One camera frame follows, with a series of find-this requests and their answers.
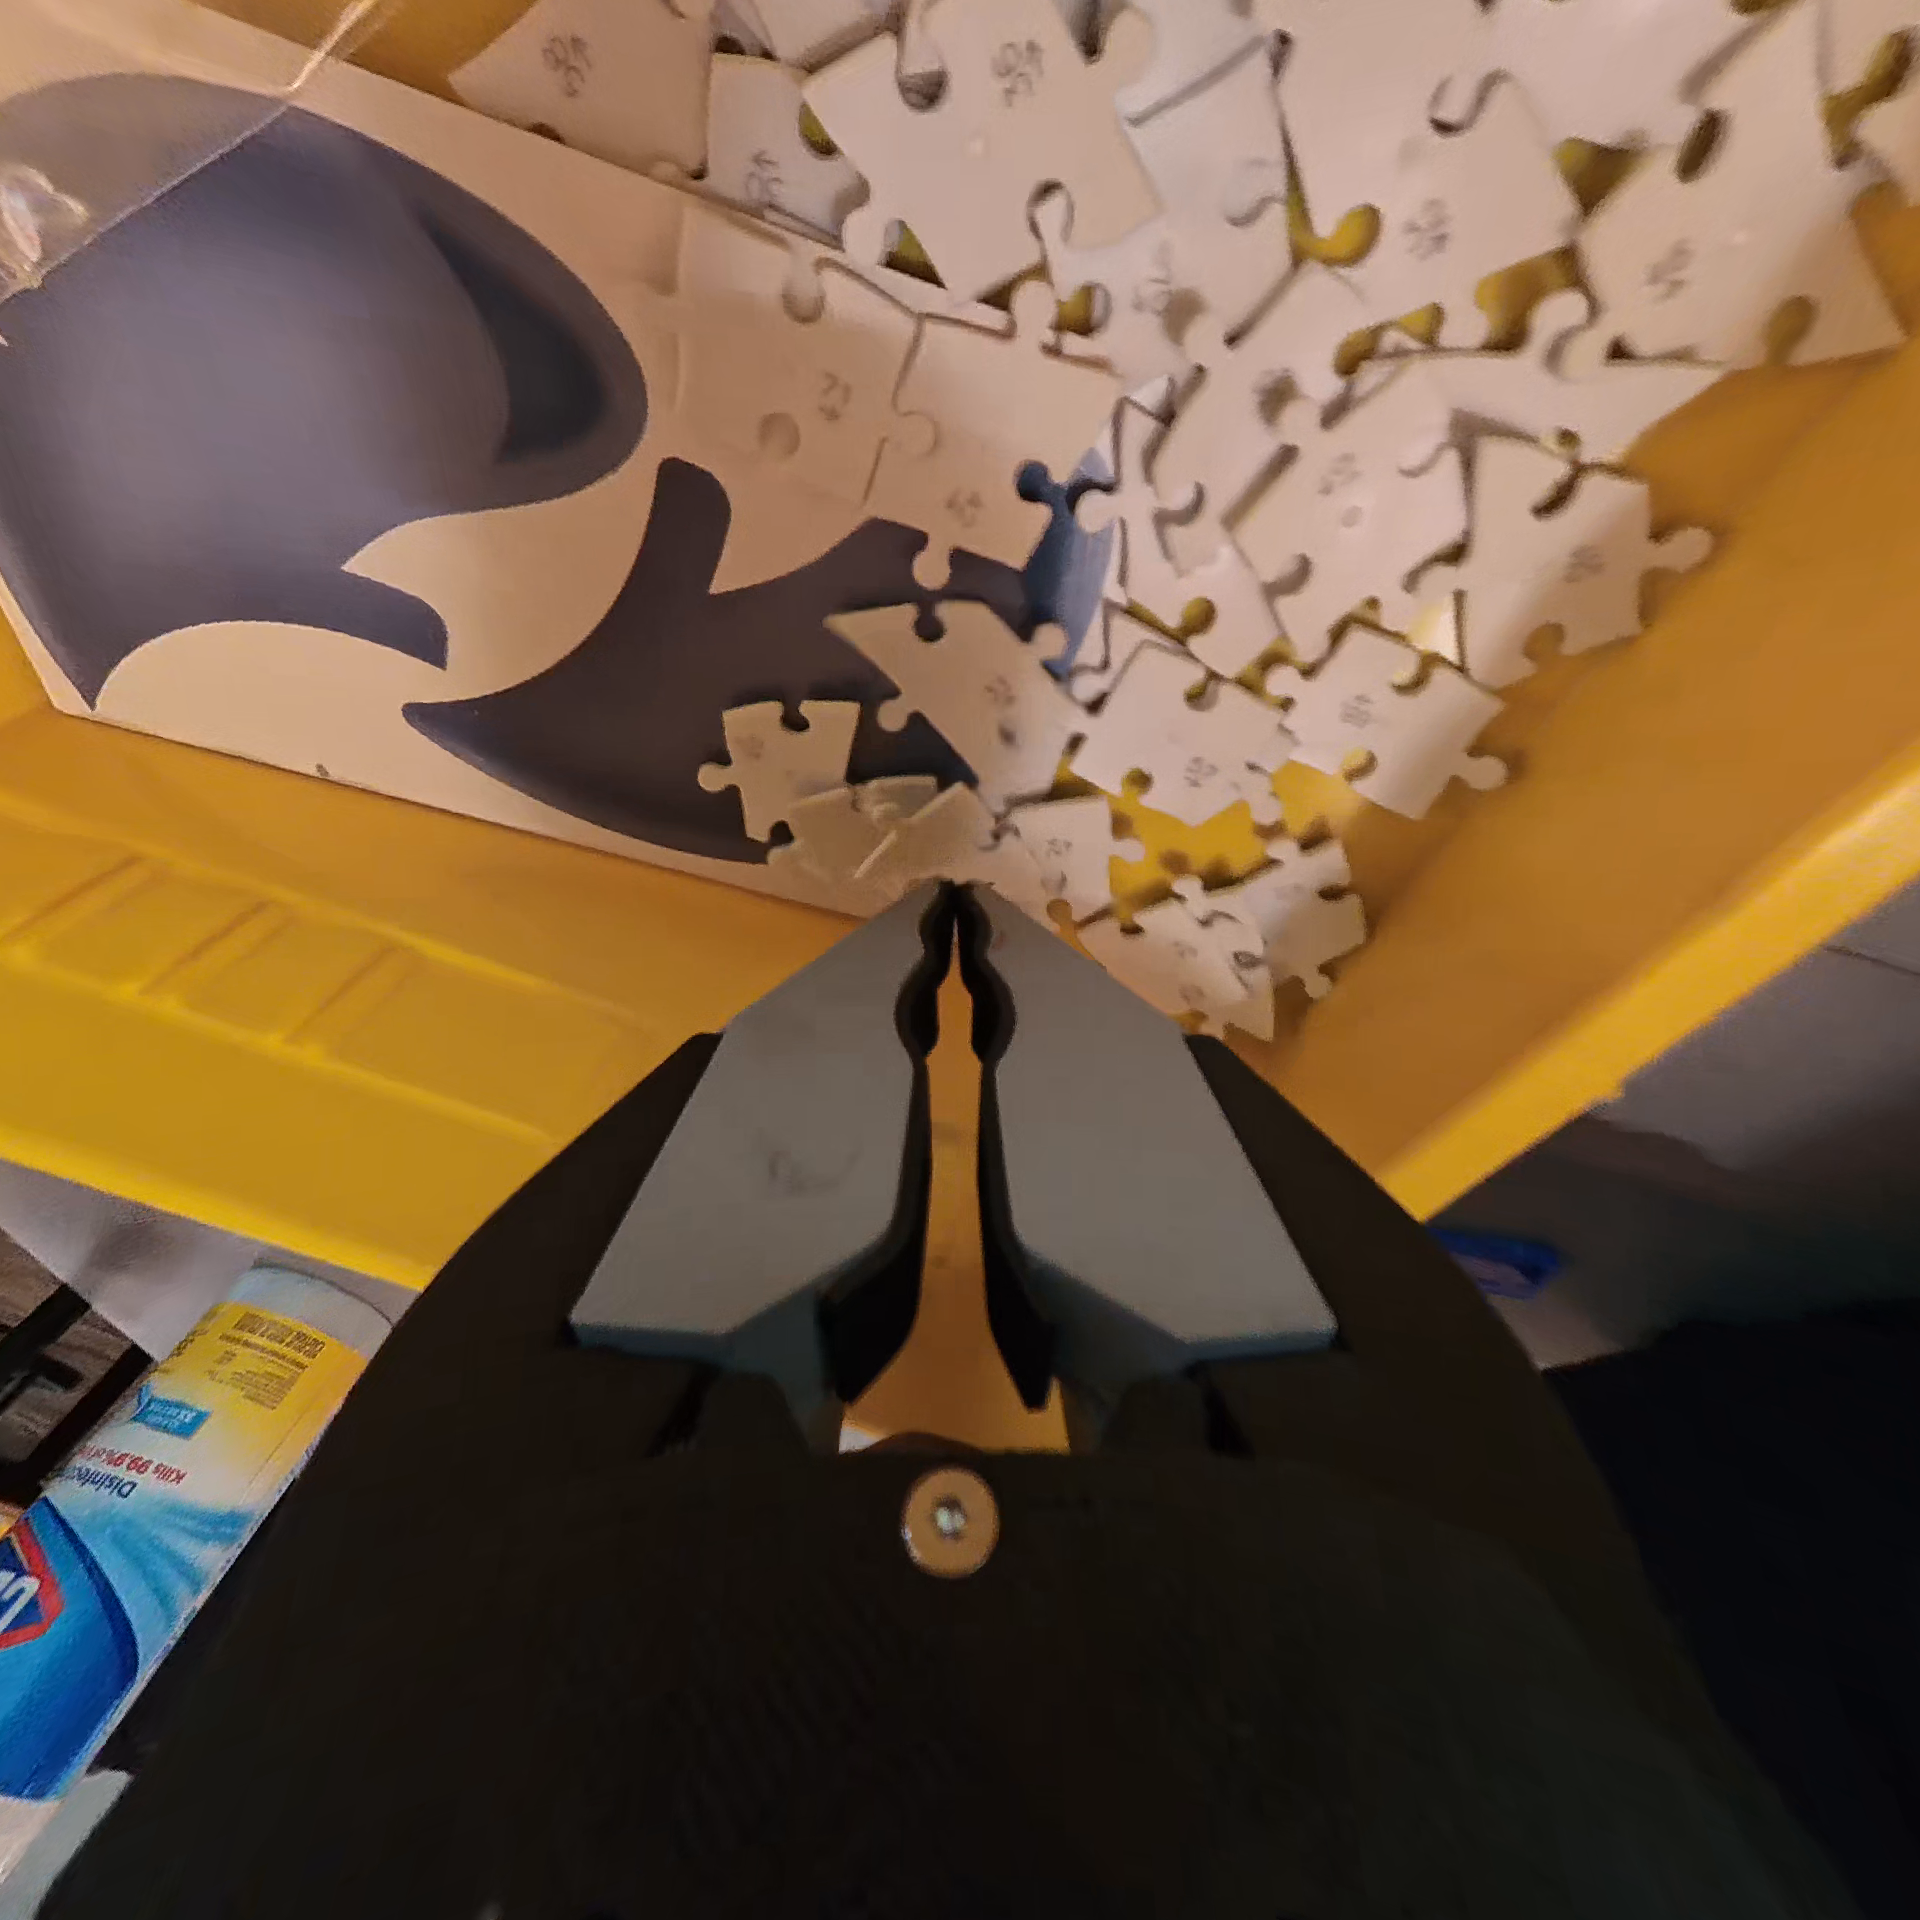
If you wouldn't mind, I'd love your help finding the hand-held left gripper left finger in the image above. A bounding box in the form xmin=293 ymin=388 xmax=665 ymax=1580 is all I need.
xmin=568 ymin=881 xmax=954 ymax=1403

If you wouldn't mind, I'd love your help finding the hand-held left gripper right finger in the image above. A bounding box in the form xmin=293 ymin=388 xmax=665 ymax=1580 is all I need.
xmin=960 ymin=885 xmax=1336 ymax=1407

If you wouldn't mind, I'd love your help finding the yellow plastic bin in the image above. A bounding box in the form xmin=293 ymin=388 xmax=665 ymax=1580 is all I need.
xmin=0 ymin=0 xmax=1920 ymax=1449

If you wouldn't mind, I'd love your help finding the pile of puzzle pieces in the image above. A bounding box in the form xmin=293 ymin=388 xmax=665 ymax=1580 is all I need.
xmin=450 ymin=0 xmax=1920 ymax=1044

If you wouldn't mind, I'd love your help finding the disinfecting wipes canister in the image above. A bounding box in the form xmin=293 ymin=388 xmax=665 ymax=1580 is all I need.
xmin=0 ymin=1267 xmax=394 ymax=1800

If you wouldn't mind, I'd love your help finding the white card with blue shapes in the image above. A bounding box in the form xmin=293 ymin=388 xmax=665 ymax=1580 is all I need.
xmin=0 ymin=0 xmax=1080 ymax=916

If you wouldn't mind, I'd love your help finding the clear plastic bag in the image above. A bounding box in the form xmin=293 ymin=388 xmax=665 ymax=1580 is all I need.
xmin=0 ymin=0 xmax=393 ymax=302

